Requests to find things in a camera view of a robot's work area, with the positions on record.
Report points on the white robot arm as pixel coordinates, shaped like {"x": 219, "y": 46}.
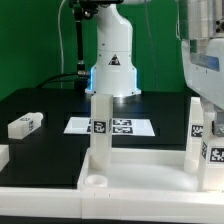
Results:
{"x": 200, "y": 28}

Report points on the white desk top tray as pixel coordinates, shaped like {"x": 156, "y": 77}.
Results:
{"x": 157, "y": 174}

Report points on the white front wall fence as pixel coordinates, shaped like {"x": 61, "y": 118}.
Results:
{"x": 133, "y": 205}

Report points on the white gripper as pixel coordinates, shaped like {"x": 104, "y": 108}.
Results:
{"x": 204, "y": 74}

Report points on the white left wall block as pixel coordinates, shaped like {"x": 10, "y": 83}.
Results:
{"x": 4, "y": 156}

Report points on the white marker sheet with tags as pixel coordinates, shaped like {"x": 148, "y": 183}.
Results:
{"x": 120, "y": 126}

